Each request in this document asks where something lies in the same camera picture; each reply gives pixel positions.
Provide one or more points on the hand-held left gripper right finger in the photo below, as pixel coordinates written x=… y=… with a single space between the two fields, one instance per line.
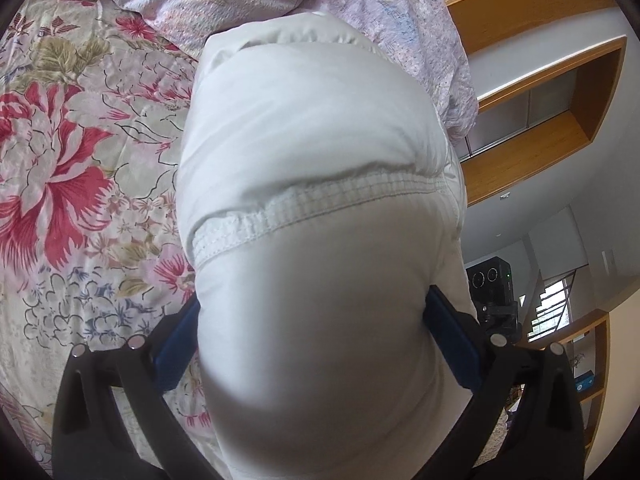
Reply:
x=455 y=340

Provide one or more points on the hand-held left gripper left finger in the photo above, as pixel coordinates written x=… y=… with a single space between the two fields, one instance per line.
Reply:
x=175 y=350

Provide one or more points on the white puffer jacket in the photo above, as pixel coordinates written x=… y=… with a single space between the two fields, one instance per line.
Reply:
x=320 y=270

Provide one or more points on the wooden bookshelf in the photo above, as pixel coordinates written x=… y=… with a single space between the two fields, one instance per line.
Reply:
x=597 y=350

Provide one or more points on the blue box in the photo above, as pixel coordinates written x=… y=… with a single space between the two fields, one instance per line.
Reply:
x=584 y=381

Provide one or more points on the floral bed sheet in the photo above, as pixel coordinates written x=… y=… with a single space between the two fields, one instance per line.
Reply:
x=85 y=175

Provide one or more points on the lilac crinkled duvet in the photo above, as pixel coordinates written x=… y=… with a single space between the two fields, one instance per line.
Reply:
x=415 y=25

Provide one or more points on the white wall switch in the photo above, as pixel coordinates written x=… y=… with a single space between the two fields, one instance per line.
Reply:
x=609 y=262

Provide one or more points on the wooden wall niche frame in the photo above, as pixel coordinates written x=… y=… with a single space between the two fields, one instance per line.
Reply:
x=540 y=150

